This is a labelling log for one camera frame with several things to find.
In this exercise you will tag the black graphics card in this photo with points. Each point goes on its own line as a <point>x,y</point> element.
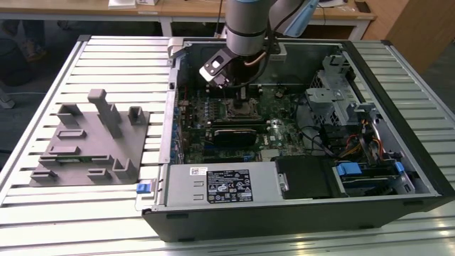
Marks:
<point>234,137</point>

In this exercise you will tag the thin locking lever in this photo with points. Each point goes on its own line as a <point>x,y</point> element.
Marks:
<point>226,94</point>

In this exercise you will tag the wooden cabinet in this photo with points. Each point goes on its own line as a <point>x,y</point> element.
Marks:
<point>419,32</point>

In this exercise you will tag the black plastic drive cover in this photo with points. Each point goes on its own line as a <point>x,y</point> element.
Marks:
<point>306,176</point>

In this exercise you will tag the blue drive bay latch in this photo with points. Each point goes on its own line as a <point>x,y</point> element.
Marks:
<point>399,168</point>

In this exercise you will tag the blue case latch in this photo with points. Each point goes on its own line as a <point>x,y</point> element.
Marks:
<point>143,188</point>

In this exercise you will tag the grey furniture foot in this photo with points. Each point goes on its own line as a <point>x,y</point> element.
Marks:
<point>6,100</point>

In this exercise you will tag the small white box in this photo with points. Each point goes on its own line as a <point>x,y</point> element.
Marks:
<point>147,2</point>

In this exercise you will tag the large white box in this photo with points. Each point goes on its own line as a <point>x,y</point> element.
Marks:
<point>123,4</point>

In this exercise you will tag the silver metal drive cage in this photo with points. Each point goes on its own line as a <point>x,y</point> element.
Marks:
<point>319,98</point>

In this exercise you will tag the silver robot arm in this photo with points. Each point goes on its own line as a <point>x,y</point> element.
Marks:
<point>244,26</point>

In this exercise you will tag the green motherboard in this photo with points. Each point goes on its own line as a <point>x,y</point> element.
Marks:
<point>285,138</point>

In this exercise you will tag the green RAM stick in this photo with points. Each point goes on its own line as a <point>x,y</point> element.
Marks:
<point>80,159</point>

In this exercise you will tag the black PC case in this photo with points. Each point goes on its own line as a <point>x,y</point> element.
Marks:
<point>248,224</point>

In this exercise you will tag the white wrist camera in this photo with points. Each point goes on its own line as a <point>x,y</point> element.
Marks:
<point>214,65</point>

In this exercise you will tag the hard disk in blue carrier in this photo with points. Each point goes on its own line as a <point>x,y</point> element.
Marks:
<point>362,181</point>

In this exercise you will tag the grey parts rack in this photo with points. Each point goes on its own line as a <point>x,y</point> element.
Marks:
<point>92,160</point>

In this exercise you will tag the grey metal bracket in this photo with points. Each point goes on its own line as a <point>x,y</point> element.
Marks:
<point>366,112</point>

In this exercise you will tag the small black desk object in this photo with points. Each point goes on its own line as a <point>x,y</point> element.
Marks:
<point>362,6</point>

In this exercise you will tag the silver chipset heat sink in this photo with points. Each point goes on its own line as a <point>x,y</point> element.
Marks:
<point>270,154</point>

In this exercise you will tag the grey case release latch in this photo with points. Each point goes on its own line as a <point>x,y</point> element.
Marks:
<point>175,46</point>

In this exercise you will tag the CPU socket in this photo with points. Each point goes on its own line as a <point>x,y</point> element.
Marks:
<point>224,110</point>

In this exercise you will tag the silver power supply unit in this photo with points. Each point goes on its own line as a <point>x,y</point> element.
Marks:
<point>184,186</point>

